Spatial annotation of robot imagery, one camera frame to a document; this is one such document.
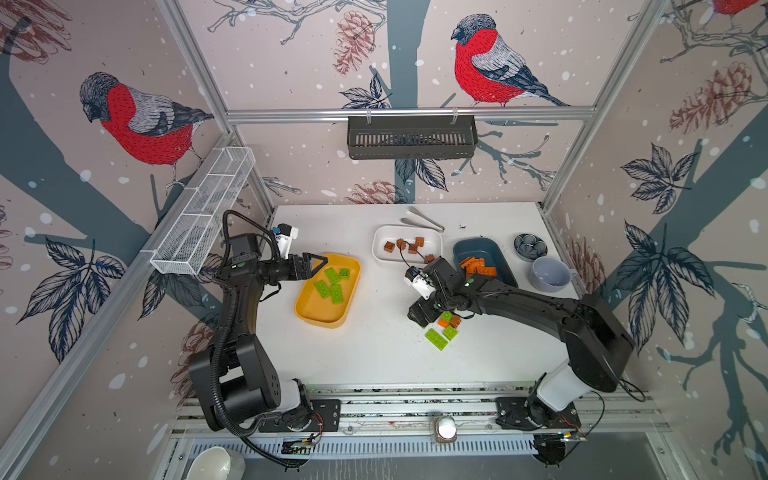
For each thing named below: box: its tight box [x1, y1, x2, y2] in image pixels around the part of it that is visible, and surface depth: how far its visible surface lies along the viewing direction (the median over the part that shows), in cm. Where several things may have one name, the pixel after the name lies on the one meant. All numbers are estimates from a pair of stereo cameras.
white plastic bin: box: [372, 224, 443, 265], surface depth 109 cm
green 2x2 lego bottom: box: [443, 325, 459, 342], surface depth 89 cm
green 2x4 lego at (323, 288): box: [315, 280, 331, 299], surface depth 100 cm
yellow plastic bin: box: [294, 253, 362, 329], surface depth 97 cm
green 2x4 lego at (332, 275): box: [324, 267, 340, 285], surface depth 103 cm
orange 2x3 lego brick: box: [477, 266, 497, 277], surface depth 103 cm
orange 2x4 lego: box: [467, 257, 485, 274], surface depth 103 cm
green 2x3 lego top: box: [331, 284, 343, 304], surface depth 97 cm
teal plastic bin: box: [452, 237, 518, 286], surface depth 103 cm
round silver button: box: [434, 415, 458, 443], surface depth 64 cm
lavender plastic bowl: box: [529, 256, 578, 293], surface depth 97 cm
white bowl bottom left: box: [186, 446, 231, 480], surface depth 62 cm
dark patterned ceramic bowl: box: [514, 233, 548, 261], surface depth 106 cm
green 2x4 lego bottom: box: [424, 328, 449, 351], surface depth 87 cm
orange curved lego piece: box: [460, 257, 481, 275], surface depth 103 cm
